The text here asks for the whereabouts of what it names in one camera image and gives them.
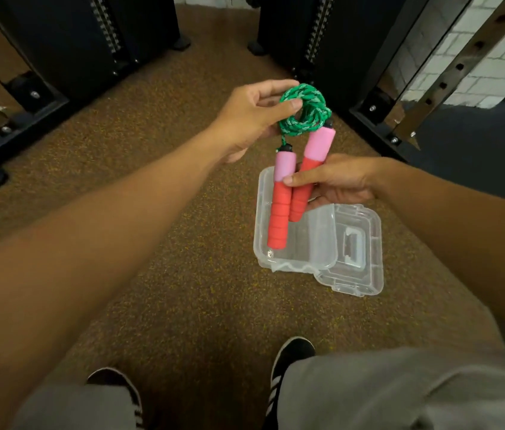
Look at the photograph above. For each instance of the black striped shoe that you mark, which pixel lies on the black striped shoe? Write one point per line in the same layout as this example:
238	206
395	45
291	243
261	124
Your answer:
116	382
286	362

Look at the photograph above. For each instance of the person's right forearm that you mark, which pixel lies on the person's right forearm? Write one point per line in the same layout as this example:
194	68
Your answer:
458	228

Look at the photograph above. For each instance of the steel upright with holes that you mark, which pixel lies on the steel upright with holes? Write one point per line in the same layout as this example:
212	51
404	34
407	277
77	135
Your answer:
458	67

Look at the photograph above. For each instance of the person's right thumb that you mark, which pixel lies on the person's right thumb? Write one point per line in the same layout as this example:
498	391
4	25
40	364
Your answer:
301	178

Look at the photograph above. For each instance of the black striped left shoe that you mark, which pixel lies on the black striped left shoe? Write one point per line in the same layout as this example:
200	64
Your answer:
116	382

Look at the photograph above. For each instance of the black weight stack machine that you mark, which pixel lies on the black weight stack machine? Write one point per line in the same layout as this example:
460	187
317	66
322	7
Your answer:
346	40
68	35

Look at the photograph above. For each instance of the clear plastic box with lid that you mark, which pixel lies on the clear plastic box with lid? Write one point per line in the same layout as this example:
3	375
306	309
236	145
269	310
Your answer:
351	250

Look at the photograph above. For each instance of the person's right hand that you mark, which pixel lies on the person's right hand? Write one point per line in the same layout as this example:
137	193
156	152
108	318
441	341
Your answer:
346	179

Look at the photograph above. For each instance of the person's left thumb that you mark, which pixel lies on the person's left thumb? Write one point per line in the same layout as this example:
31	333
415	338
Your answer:
284	108

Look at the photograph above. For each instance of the person's left hand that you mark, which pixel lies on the person's left hand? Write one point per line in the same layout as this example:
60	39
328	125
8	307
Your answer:
241	118

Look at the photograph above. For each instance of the person's left forearm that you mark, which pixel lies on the person's left forearm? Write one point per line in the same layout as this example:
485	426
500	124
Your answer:
86	259

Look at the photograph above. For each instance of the black striped right shoe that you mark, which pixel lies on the black striped right shoe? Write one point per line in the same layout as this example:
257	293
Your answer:
286	362

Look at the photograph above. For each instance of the black base frame with bolts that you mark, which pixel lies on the black base frame with bolts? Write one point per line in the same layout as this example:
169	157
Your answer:
376	118
15	125

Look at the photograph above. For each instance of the grey shorts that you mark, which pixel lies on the grey shorts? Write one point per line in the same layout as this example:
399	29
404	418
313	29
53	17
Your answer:
391	389

